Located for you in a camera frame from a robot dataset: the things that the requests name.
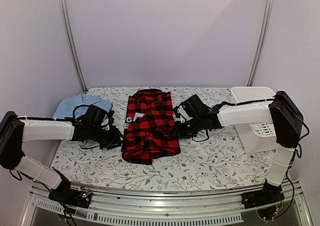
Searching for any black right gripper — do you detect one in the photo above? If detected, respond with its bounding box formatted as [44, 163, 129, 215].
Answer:
[170, 115, 204, 139]

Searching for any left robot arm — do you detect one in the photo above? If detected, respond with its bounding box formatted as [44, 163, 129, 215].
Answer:
[0, 105, 125, 203]

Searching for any aluminium frame post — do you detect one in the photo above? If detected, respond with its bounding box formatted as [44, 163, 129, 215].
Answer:
[58, 0, 87, 92]
[246, 0, 274, 87]

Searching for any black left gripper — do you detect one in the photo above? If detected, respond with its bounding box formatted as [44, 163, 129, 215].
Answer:
[89, 125, 128, 151]

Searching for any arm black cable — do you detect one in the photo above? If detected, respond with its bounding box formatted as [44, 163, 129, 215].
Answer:
[256, 178, 296, 223]
[72, 104, 91, 119]

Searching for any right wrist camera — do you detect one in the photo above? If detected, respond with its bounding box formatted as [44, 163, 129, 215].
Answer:
[173, 105, 186, 123]

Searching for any left aluminium frame post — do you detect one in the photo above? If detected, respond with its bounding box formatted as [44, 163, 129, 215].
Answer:
[58, 0, 87, 92]

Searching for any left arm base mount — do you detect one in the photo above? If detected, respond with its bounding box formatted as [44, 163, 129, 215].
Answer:
[48, 184, 92, 209]

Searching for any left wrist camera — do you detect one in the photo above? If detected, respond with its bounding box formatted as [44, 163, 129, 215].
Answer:
[107, 110, 115, 128]

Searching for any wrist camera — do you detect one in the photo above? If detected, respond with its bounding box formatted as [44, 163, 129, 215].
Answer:
[107, 110, 115, 128]
[173, 105, 186, 123]

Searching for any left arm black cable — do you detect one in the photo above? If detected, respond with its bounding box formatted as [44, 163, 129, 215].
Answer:
[72, 104, 91, 119]

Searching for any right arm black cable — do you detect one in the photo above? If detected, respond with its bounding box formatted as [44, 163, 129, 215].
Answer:
[256, 178, 296, 223]

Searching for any light blue folded shirt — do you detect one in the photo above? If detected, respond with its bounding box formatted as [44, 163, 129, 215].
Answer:
[53, 93, 113, 119]

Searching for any floral patterned table mat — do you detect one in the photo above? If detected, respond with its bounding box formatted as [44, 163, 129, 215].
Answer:
[48, 86, 286, 192]

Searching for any right aluminium frame post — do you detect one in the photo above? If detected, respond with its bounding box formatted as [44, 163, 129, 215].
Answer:
[246, 0, 274, 87]

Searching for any aluminium front rail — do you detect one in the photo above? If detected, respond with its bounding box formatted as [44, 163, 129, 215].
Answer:
[21, 180, 316, 226]

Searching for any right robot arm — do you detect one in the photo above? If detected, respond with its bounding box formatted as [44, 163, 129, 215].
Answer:
[171, 87, 304, 204]

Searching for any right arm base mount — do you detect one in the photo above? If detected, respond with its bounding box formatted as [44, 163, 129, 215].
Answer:
[241, 184, 285, 209]

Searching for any white plastic basket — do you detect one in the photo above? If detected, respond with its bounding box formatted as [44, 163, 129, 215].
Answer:
[230, 86, 277, 154]

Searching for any red black plaid shirt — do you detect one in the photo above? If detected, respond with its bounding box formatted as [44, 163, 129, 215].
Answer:
[121, 88, 181, 165]

